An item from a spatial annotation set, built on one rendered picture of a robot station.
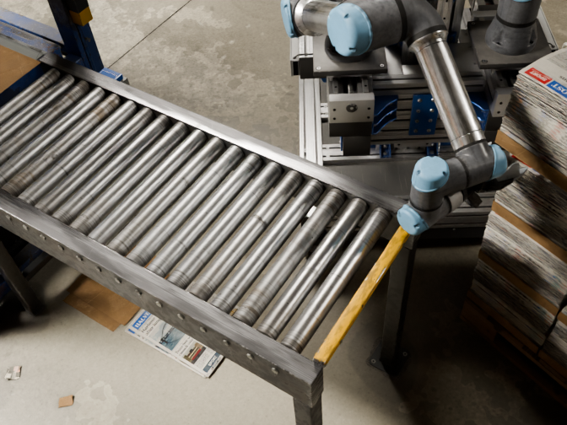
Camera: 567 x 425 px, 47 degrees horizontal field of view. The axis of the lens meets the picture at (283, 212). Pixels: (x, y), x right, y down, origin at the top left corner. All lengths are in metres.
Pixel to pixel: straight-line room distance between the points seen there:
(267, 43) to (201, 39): 0.36
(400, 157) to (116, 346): 1.28
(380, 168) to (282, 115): 0.71
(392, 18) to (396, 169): 1.11
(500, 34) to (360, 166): 0.77
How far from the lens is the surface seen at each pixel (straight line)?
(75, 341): 2.52
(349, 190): 1.68
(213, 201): 1.69
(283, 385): 1.49
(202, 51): 3.54
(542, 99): 1.63
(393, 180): 2.51
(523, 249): 1.95
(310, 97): 2.83
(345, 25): 1.51
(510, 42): 2.10
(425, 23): 1.56
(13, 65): 2.32
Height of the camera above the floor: 2.07
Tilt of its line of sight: 50 degrees down
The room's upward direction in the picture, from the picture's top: 5 degrees counter-clockwise
